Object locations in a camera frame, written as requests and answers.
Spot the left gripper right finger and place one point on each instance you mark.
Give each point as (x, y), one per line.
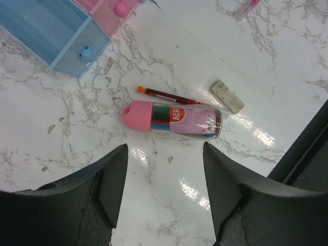
(250, 209)

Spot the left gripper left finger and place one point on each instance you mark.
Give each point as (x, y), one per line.
(79, 209)

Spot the small clear ruler case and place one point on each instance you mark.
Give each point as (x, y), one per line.
(221, 91)

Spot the pink glue stick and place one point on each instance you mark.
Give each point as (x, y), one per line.
(196, 121)

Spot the light blue drawer box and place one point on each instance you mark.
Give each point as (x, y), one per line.
(60, 33)

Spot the pink drawer box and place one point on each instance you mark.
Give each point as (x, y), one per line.
(109, 14)

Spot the red pen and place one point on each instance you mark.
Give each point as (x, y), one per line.
(244, 10)

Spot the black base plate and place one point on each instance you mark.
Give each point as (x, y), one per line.
(304, 165)

